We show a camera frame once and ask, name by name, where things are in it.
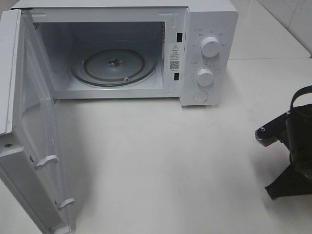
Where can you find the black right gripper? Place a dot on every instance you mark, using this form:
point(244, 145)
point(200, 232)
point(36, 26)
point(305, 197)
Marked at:
point(298, 127)

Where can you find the white microwave door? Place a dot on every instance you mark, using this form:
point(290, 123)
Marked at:
point(30, 159)

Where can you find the upper white power knob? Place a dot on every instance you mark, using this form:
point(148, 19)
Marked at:
point(210, 46)

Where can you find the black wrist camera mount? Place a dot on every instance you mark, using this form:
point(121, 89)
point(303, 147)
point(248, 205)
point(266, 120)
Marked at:
point(273, 131)

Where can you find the white microwave oven body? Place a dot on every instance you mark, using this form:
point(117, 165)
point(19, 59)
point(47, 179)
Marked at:
point(177, 25)

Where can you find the white timer knob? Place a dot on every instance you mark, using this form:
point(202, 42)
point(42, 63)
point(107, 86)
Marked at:
point(205, 77)

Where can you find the round door release button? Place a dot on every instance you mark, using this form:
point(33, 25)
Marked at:
point(201, 96)

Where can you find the glass microwave turntable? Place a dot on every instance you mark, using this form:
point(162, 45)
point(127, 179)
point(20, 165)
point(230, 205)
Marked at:
point(115, 63)

